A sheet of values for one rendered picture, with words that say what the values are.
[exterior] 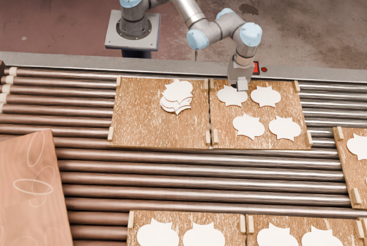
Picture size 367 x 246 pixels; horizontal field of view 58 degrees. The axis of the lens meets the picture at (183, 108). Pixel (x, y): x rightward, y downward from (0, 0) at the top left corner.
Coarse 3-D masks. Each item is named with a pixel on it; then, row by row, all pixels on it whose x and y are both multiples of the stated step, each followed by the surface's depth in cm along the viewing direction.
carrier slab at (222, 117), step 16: (224, 80) 154; (288, 96) 151; (224, 112) 145; (240, 112) 145; (256, 112) 146; (272, 112) 146; (288, 112) 147; (224, 128) 140; (304, 128) 142; (224, 144) 136; (240, 144) 137; (256, 144) 137; (272, 144) 137; (288, 144) 138; (304, 144) 138
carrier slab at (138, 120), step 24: (120, 96) 147; (144, 96) 147; (120, 120) 140; (144, 120) 140; (168, 120) 141; (192, 120) 142; (120, 144) 134; (144, 144) 134; (168, 144) 135; (192, 144) 136
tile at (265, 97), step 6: (258, 90) 151; (264, 90) 151; (270, 90) 151; (252, 96) 149; (258, 96) 149; (264, 96) 149; (270, 96) 150; (276, 96) 150; (258, 102) 147; (264, 102) 148; (270, 102) 148; (276, 102) 148
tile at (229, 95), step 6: (222, 90) 150; (228, 90) 150; (234, 90) 150; (222, 96) 148; (228, 96) 148; (234, 96) 148; (240, 96) 149; (246, 96) 149; (222, 102) 147; (228, 102) 147; (234, 102) 147; (240, 102) 147
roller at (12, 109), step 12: (0, 108) 142; (12, 108) 142; (24, 108) 143; (36, 108) 143; (48, 108) 143; (60, 108) 143; (72, 108) 144; (84, 108) 144; (96, 108) 145; (108, 108) 146; (312, 120) 147; (324, 120) 147; (336, 120) 148; (348, 120) 148; (360, 120) 148
